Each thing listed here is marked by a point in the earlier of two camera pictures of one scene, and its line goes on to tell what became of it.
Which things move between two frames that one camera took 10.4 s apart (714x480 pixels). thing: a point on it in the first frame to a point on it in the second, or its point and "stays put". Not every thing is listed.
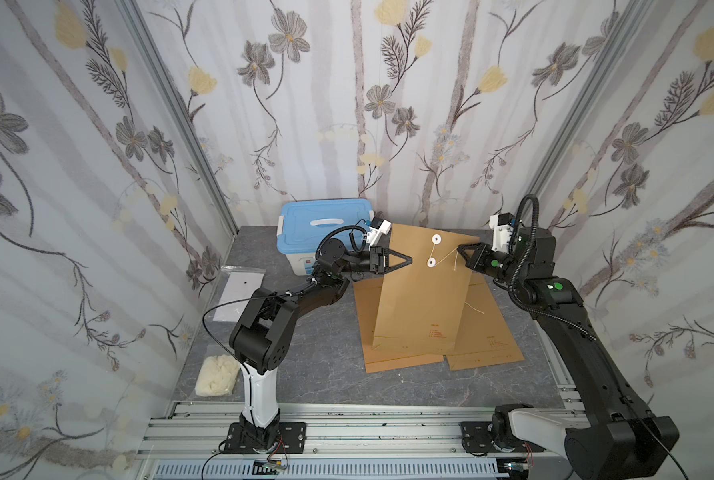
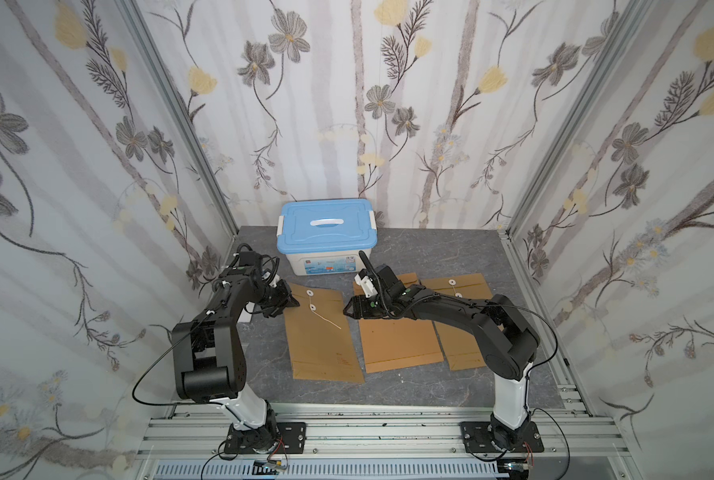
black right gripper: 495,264 to 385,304
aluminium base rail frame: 345,430 stays put
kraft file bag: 367,297 stays put
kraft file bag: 421,305 to 321,338
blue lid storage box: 304,224 stays put
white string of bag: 431,261 to 311,309
